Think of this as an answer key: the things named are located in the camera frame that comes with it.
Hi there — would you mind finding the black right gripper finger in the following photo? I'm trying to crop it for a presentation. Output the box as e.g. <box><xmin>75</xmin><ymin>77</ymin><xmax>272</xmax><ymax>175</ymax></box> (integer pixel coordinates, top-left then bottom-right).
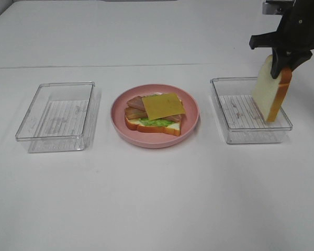
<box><xmin>289</xmin><ymin>51</ymin><xmax>312</xmax><ymax>71</ymax></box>
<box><xmin>271</xmin><ymin>48</ymin><xmax>290</xmax><ymax>79</ymax></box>

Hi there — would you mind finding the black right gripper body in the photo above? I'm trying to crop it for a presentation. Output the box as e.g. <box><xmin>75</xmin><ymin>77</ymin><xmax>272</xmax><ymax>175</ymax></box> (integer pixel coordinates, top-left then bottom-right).
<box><xmin>249</xmin><ymin>1</ymin><xmax>314</xmax><ymax>52</ymax></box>

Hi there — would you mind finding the bread slice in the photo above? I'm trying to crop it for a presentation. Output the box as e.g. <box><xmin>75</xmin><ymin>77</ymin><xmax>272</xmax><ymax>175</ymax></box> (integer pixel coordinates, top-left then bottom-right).
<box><xmin>125</xmin><ymin>116</ymin><xmax>182</xmax><ymax>136</ymax></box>
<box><xmin>252</xmin><ymin>55</ymin><xmax>292</xmax><ymax>122</ymax></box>

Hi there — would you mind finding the yellow cheese slice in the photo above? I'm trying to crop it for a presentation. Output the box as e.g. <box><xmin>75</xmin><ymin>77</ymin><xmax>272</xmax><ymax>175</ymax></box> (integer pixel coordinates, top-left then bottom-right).
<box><xmin>142</xmin><ymin>93</ymin><xmax>186</xmax><ymax>120</ymax></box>

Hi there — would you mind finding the green lettuce leaf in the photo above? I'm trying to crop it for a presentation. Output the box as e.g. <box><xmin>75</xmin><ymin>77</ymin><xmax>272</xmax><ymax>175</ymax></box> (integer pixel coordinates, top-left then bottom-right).
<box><xmin>138</xmin><ymin>93</ymin><xmax>183</xmax><ymax>128</ymax></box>

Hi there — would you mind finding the bacon strip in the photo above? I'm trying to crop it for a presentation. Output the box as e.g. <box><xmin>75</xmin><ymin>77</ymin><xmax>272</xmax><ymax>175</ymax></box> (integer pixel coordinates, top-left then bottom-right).
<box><xmin>125</xmin><ymin>107</ymin><xmax>148</xmax><ymax>120</ymax></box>
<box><xmin>127</xmin><ymin>96</ymin><xmax>182</xmax><ymax>122</ymax></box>

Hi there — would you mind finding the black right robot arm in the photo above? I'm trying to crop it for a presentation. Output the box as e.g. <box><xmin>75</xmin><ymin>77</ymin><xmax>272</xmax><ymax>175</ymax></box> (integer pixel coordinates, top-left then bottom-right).
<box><xmin>249</xmin><ymin>1</ymin><xmax>314</xmax><ymax>79</ymax></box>

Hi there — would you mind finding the right clear plastic tray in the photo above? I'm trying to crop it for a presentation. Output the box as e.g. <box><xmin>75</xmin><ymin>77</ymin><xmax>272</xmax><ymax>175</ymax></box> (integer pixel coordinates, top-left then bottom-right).
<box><xmin>210</xmin><ymin>77</ymin><xmax>293</xmax><ymax>144</ymax></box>

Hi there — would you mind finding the clear plastic tray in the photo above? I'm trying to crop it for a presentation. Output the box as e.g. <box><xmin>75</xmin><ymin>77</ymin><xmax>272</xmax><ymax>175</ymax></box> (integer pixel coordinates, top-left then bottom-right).
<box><xmin>210</xmin><ymin>77</ymin><xmax>293</xmax><ymax>144</ymax></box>
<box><xmin>15</xmin><ymin>82</ymin><xmax>96</xmax><ymax>153</ymax></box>

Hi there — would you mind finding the pink round plate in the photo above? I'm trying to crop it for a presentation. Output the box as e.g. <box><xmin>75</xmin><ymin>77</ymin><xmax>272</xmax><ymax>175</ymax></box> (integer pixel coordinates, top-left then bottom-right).
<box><xmin>110</xmin><ymin>84</ymin><xmax>199</xmax><ymax>149</ymax></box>

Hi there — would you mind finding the left clear plastic tray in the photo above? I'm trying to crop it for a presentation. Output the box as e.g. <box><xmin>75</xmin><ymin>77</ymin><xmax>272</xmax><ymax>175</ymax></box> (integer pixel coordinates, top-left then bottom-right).
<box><xmin>15</xmin><ymin>82</ymin><xmax>96</xmax><ymax>153</ymax></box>

